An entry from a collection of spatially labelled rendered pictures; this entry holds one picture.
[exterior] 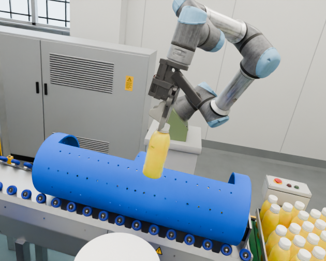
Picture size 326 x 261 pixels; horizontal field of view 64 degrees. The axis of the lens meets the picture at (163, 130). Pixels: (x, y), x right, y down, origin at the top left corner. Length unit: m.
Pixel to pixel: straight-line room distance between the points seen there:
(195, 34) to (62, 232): 1.00
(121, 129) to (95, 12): 1.61
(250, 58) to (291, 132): 3.19
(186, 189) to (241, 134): 3.18
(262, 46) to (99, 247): 0.97
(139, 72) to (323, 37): 2.50
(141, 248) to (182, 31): 0.71
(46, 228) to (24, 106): 2.02
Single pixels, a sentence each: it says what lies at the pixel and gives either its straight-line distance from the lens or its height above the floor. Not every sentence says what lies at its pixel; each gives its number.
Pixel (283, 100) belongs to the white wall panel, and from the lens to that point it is 4.09.
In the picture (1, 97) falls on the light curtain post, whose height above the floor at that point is 1.21.
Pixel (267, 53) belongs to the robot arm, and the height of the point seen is 1.70.
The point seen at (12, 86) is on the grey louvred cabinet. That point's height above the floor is 0.91.
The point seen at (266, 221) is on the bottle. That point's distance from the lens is 1.31.
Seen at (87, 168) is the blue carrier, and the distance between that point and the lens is 1.09.
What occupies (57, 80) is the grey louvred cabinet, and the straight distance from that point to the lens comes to 2.90.
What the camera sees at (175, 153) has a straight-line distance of 1.48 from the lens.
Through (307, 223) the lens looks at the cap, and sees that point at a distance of 1.27.
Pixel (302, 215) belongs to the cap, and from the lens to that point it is 1.32.
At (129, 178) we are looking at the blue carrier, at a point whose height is 1.18.
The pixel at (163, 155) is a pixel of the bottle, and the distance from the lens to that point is 0.84.
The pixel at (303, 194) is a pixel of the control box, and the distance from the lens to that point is 1.45.
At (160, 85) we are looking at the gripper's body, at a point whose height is 1.59.
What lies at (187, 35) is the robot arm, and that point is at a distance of 0.76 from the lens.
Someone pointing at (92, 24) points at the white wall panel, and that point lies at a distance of 3.70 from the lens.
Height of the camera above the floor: 1.76
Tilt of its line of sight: 23 degrees down
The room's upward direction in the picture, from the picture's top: 8 degrees clockwise
